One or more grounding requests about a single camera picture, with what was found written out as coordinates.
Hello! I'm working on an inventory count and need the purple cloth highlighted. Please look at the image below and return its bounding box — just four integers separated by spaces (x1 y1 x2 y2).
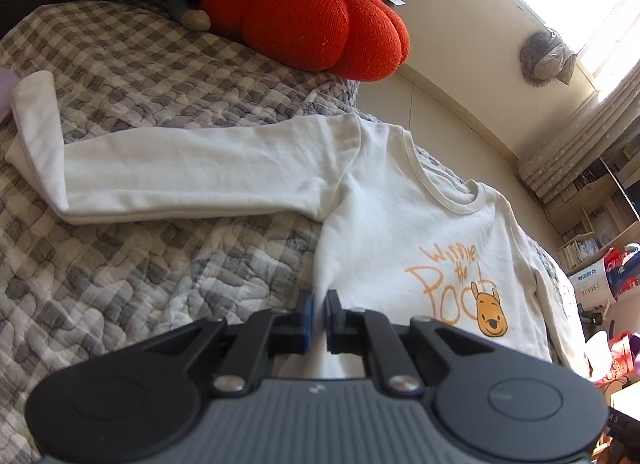
0 68 21 122

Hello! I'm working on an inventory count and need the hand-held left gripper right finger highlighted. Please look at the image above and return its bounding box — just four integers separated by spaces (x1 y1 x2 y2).
325 289 536 395

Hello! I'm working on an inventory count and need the red shopping bag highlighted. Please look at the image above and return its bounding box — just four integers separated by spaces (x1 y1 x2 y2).
602 244 640 302

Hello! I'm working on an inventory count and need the white paper shopping bag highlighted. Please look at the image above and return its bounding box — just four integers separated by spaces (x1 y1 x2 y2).
567 259 616 312

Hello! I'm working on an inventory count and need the grey checked quilt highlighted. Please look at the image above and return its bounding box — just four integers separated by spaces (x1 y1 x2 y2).
0 0 588 464

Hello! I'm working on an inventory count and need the grey furry hat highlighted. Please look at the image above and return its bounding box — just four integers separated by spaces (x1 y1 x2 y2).
519 26 577 89

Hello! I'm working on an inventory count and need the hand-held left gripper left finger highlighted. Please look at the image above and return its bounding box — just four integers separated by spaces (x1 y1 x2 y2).
112 289 317 395

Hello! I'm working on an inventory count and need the white long-sleeve printed shirt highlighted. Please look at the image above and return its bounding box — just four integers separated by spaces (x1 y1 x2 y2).
5 70 591 380

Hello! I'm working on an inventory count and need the wooden desk shelf unit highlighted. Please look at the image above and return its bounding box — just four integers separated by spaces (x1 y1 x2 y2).
545 144 640 275

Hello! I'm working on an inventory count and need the red flower-shaped cushion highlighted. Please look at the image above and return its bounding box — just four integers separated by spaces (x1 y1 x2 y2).
187 0 412 82

